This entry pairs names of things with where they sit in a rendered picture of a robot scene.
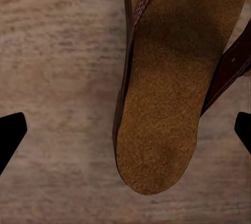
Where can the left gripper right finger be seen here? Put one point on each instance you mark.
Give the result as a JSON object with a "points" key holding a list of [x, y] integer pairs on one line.
{"points": [[243, 129]]}

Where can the sandal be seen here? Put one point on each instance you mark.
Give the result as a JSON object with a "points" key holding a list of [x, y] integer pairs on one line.
{"points": [[175, 69]]}

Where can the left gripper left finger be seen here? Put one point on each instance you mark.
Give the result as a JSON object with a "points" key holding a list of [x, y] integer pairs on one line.
{"points": [[12, 130]]}

